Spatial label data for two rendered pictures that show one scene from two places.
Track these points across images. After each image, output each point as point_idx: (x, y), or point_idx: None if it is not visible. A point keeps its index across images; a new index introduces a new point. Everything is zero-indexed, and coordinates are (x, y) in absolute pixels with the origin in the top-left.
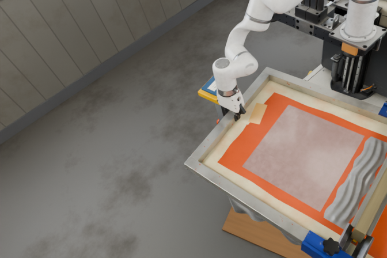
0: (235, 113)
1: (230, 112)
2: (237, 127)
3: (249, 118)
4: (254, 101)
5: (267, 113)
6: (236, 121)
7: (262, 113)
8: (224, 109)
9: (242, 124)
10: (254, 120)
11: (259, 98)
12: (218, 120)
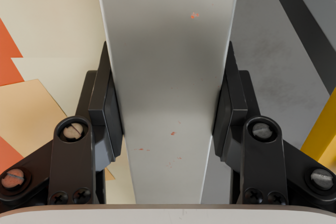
0: (71, 164)
1: (189, 114)
2: None
3: (59, 101)
4: (128, 180)
5: (9, 161)
6: (104, 46)
7: (26, 150)
8: (252, 129)
9: (45, 40)
10: (15, 107)
11: (120, 194)
12: None
